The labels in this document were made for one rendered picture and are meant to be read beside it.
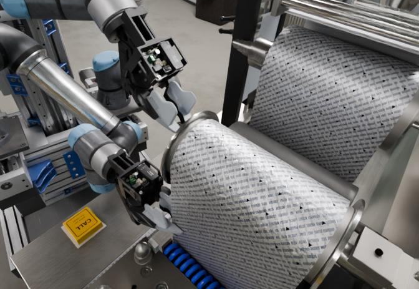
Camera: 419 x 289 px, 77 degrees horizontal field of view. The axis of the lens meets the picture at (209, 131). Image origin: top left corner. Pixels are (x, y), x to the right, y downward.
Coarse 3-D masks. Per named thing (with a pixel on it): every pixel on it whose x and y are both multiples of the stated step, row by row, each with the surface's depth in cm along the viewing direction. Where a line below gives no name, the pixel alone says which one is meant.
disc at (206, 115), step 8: (200, 112) 43; (208, 112) 44; (192, 120) 42; (200, 120) 44; (216, 120) 48; (184, 128) 41; (176, 136) 40; (168, 144) 40; (176, 144) 42; (168, 152) 41; (168, 160) 42; (160, 168) 42; (168, 168) 43; (168, 176) 44
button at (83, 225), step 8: (88, 208) 72; (80, 216) 70; (88, 216) 71; (64, 224) 68; (72, 224) 69; (80, 224) 69; (88, 224) 69; (96, 224) 69; (72, 232) 67; (80, 232) 67; (88, 232) 68; (80, 240) 67
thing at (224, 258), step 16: (176, 208) 48; (192, 208) 44; (176, 224) 52; (192, 224) 47; (208, 224) 43; (176, 240) 57; (192, 240) 51; (208, 240) 46; (224, 240) 42; (192, 256) 55; (208, 256) 49; (224, 256) 44; (240, 256) 41; (208, 272) 53; (224, 272) 48; (240, 272) 43; (256, 272) 40; (240, 288) 47; (256, 288) 42; (272, 288) 39; (288, 288) 36
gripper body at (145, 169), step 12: (108, 156) 56; (120, 156) 57; (108, 168) 56; (120, 168) 54; (132, 168) 54; (144, 168) 54; (156, 168) 54; (108, 180) 58; (120, 180) 51; (132, 180) 52; (144, 180) 53; (156, 180) 53; (132, 192) 50; (144, 192) 53; (156, 192) 57; (132, 204) 54; (144, 204) 55
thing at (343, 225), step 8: (192, 128) 42; (184, 136) 42; (352, 208) 34; (344, 216) 32; (352, 216) 33; (344, 224) 32; (336, 232) 31; (344, 232) 31; (336, 240) 31; (328, 248) 31; (320, 256) 31; (328, 256) 30; (320, 264) 31; (312, 272) 32
